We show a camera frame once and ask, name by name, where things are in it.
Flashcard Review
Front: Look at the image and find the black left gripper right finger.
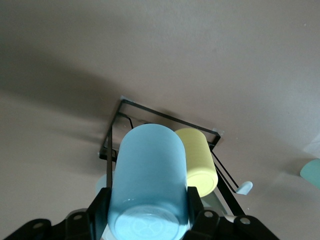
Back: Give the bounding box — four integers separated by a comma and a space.
184, 186, 280, 240

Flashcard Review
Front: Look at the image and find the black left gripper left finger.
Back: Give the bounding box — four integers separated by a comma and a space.
0, 187, 112, 240

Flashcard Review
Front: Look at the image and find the light blue cup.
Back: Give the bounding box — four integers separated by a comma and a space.
106, 122, 189, 240

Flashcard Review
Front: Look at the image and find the mint green cup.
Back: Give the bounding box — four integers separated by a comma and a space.
299, 158, 320, 187

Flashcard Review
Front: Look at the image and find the yellow cup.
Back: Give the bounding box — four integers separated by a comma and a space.
174, 127, 220, 199

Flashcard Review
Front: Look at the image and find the black wire cup rack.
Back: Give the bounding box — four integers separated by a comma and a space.
97, 95, 254, 224

